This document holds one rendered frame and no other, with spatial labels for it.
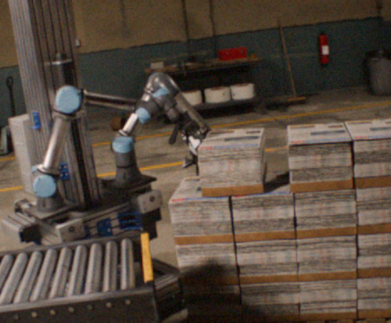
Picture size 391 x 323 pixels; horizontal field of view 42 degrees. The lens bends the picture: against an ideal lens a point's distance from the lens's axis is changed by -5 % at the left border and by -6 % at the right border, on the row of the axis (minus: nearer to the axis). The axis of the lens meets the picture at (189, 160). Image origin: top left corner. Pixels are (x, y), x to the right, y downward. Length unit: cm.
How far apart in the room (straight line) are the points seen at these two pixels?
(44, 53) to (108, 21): 613
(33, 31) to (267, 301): 181
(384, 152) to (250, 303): 99
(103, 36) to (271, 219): 681
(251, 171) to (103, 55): 671
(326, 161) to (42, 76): 149
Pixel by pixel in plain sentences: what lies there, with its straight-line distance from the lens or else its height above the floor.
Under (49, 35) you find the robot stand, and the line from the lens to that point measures 287.
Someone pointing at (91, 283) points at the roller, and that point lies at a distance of 195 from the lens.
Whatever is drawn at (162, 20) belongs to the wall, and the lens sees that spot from 896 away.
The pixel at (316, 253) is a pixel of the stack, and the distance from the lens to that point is 257.
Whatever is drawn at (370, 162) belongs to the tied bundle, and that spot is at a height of 95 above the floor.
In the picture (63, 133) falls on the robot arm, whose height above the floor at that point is 121.
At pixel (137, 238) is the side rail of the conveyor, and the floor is 79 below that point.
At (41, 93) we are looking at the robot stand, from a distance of 285.
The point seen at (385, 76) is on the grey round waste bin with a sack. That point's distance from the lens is 934.
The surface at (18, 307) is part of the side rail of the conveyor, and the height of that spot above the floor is 80.
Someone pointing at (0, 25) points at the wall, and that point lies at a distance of 920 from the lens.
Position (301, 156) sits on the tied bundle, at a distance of 241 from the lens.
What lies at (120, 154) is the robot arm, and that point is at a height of 98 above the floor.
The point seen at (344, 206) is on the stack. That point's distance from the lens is 249.
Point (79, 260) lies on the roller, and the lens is 215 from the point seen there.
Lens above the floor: 166
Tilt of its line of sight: 15 degrees down
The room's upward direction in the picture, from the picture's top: 7 degrees counter-clockwise
